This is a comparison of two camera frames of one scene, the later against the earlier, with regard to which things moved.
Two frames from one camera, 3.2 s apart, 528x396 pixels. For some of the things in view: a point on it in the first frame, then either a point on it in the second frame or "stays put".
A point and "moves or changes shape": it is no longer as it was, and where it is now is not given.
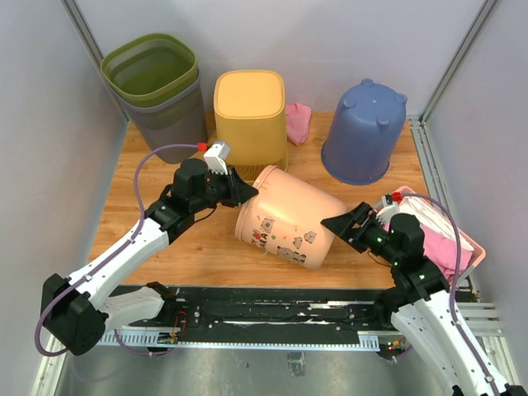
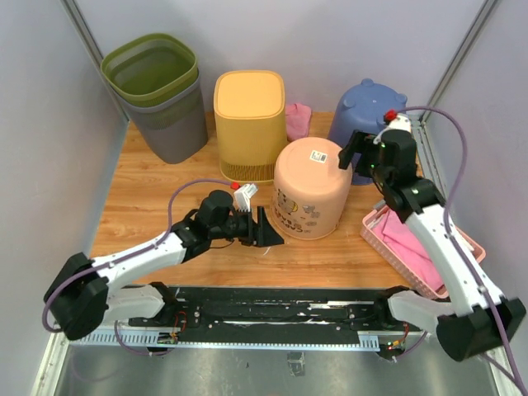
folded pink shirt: (298, 119) stays put
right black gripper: (341, 224) to (360, 142)
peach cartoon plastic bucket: (285, 219) moves or changes shape
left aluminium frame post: (90, 43) stays put
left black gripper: (241, 192) to (261, 233)
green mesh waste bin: (151, 69) stays put
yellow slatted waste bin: (250, 117) stays put
